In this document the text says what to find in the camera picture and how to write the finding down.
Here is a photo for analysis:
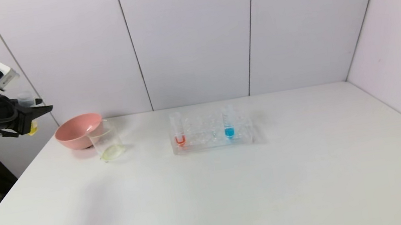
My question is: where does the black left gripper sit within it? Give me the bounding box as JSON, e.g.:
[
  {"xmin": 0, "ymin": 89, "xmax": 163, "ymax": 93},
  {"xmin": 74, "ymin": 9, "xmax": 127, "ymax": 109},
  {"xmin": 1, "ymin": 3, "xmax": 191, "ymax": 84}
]
[{"xmin": 0, "ymin": 82, "xmax": 57, "ymax": 139}]

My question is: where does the test tube with yellow pigment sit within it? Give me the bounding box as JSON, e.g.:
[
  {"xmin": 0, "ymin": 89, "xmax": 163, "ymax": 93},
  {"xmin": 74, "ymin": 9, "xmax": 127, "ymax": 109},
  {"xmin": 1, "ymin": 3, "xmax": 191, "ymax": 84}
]
[{"xmin": 16, "ymin": 90, "xmax": 41, "ymax": 138}]

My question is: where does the test tube with blue pigment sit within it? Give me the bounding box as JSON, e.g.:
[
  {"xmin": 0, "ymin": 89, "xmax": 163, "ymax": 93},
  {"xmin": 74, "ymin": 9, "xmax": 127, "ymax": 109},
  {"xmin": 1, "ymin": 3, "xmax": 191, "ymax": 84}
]
[{"xmin": 221, "ymin": 103, "xmax": 238, "ymax": 140}]

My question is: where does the clear glass beaker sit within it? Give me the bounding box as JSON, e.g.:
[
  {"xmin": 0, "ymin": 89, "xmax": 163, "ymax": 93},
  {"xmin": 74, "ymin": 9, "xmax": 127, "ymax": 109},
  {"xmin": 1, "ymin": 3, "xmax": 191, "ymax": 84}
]
[{"xmin": 85, "ymin": 117, "xmax": 128, "ymax": 165}]

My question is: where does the test tube with red pigment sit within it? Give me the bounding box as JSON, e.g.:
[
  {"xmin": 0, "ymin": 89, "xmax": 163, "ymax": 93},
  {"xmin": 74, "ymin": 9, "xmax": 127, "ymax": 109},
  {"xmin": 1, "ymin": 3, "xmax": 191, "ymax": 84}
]
[{"xmin": 170, "ymin": 111, "xmax": 188, "ymax": 149}]

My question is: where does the clear acrylic test tube rack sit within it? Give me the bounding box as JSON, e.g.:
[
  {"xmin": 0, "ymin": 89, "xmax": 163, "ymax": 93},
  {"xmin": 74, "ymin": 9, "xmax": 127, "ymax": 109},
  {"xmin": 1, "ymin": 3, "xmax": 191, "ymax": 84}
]
[{"xmin": 167, "ymin": 107, "xmax": 257, "ymax": 156}]

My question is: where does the pink plastic bowl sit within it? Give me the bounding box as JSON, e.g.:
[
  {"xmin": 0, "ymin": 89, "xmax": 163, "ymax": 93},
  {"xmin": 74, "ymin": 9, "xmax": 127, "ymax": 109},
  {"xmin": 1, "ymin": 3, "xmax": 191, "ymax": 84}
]
[{"xmin": 52, "ymin": 112, "xmax": 107, "ymax": 154}]

